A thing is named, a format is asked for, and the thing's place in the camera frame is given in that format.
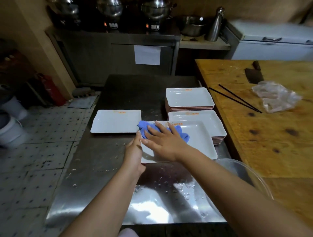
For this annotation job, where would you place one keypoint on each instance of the black chopstick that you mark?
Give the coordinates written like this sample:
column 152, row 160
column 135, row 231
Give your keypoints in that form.
column 239, row 98
column 233, row 99

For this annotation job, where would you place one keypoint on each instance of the person's right hand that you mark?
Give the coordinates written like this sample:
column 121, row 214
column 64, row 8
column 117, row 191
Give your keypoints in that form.
column 168, row 146

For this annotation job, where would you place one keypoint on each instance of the dark storage rack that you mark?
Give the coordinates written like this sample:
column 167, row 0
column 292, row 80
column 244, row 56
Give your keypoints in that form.
column 17, row 63

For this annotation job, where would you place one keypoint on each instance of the steel basin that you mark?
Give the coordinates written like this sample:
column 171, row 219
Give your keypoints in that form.
column 192, row 28

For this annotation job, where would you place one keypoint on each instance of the black induction cooker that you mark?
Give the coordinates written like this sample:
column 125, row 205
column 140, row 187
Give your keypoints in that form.
column 112, row 24
column 153, row 25
column 71, row 20

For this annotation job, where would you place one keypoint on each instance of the red fire extinguisher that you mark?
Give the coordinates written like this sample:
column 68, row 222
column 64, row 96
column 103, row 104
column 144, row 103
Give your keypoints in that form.
column 53, row 91

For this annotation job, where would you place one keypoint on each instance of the wooden table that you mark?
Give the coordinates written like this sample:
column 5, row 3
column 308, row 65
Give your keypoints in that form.
column 281, row 158

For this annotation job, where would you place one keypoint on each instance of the stainless steel cabinet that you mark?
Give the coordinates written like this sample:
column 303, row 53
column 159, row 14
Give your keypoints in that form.
column 93, row 58

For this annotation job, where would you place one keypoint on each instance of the beige side counter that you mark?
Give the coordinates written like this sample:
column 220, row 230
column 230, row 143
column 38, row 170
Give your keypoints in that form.
column 203, row 45

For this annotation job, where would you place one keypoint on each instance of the loose light floor tile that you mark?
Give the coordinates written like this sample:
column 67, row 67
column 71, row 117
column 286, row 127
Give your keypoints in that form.
column 82, row 102

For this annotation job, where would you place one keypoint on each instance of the person's left hand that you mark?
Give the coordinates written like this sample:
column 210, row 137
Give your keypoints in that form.
column 133, row 156

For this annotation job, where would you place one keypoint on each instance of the white chest freezer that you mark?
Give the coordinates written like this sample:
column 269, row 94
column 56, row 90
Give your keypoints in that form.
column 269, row 51

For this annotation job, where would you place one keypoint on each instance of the blue cloth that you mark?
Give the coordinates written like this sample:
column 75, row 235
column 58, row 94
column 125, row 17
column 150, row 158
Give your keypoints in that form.
column 146, row 126

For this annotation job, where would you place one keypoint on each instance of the person's left forearm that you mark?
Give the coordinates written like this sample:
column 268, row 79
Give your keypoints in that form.
column 105, row 207

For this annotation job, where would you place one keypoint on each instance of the white paper sheet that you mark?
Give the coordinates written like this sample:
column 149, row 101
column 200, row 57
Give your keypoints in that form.
column 147, row 55

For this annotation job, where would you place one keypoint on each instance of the steel work table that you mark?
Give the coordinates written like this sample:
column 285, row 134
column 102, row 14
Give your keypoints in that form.
column 134, row 92

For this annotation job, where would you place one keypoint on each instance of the grey brick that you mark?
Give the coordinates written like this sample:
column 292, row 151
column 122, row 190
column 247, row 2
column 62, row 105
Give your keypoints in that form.
column 83, row 91

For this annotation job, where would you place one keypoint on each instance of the white plastic bucket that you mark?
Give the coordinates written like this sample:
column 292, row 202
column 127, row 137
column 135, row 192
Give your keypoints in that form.
column 12, row 134
column 14, row 107

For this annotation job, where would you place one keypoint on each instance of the crumpled clear plastic bag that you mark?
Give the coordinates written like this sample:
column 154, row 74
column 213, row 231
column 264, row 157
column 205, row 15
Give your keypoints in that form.
column 276, row 97

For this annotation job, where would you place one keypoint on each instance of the stack of white plates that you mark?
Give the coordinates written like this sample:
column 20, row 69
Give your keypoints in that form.
column 189, row 97
column 205, row 116

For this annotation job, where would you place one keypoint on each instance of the steel jug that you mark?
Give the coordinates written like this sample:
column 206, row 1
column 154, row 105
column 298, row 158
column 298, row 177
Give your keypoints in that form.
column 215, row 26

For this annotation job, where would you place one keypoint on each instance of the clear glass bowl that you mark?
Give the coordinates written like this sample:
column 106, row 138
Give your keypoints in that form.
column 244, row 171

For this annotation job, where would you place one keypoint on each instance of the person's right forearm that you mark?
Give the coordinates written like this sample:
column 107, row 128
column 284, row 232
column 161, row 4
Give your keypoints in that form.
column 244, row 202

